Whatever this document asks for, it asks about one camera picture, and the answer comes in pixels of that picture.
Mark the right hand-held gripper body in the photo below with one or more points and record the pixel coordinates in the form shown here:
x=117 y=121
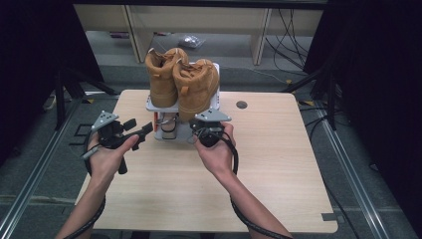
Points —
x=209 y=131

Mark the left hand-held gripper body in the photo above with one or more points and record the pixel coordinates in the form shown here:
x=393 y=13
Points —
x=111 y=132

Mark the white two-tier shoe rack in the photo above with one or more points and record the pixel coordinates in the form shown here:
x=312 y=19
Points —
x=182 y=131

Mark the tan suede boot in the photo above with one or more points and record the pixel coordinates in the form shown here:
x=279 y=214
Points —
x=162 y=79
x=195 y=89

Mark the person's right hand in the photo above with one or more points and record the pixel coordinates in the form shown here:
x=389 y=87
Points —
x=215 y=159

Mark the person's left hand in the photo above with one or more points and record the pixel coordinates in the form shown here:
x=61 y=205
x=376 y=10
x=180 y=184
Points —
x=106 y=162

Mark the black round table grommet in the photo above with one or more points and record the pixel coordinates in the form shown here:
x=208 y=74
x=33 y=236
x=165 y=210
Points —
x=242 y=105

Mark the black metal tripod stand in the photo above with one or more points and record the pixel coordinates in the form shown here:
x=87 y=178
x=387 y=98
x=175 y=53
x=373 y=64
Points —
x=330 y=99
x=61 y=99

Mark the clear plastic bag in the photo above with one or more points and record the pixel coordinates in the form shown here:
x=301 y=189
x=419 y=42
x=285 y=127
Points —
x=191 y=42

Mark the black curtain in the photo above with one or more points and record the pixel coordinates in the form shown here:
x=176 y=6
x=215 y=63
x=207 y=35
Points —
x=33 y=66
x=381 y=83

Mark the beige wooden shelf unit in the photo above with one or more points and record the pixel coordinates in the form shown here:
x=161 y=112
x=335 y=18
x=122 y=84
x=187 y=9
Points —
x=232 y=20

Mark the aluminium floor rail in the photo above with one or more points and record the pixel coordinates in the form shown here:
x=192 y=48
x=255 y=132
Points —
x=36 y=169
x=351 y=172

